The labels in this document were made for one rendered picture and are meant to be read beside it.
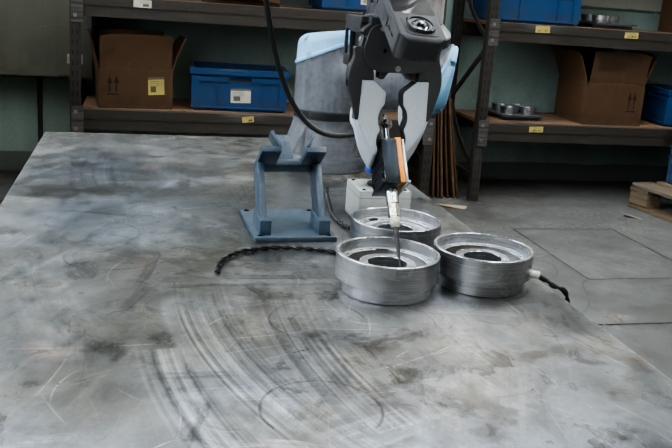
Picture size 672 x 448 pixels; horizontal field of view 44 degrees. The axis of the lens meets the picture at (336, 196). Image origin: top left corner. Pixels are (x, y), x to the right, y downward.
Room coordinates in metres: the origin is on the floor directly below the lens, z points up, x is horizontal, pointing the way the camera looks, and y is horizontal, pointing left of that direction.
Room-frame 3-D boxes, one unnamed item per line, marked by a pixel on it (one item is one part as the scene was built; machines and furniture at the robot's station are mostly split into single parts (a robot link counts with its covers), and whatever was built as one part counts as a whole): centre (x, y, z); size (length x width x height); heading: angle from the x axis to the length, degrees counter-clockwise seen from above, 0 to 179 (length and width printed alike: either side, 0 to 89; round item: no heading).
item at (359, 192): (1.08, -0.06, 0.82); 0.08 x 0.07 x 0.05; 14
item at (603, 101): (5.00, -1.53, 0.67); 0.52 x 0.43 x 0.43; 104
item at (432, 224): (0.93, -0.07, 0.82); 0.10 x 0.10 x 0.04
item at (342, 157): (1.40, 0.02, 0.85); 0.15 x 0.15 x 0.10
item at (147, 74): (4.33, 1.09, 0.64); 0.49 x 0.40 x 0.37; 109
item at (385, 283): (0.80, -0.06, 0.82); 0.10 x 0.10 x 0.04
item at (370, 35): (0.85, -0.04, 1.07); 0.09 x 0.08 x 0.12; 15
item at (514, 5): (4.88, -1.01, 1.11); 0.52 x 0.38 x 0.22; 104
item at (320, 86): (1.40, 0.02, 0.97); 0.13 x 0.12 x 0.14; 83
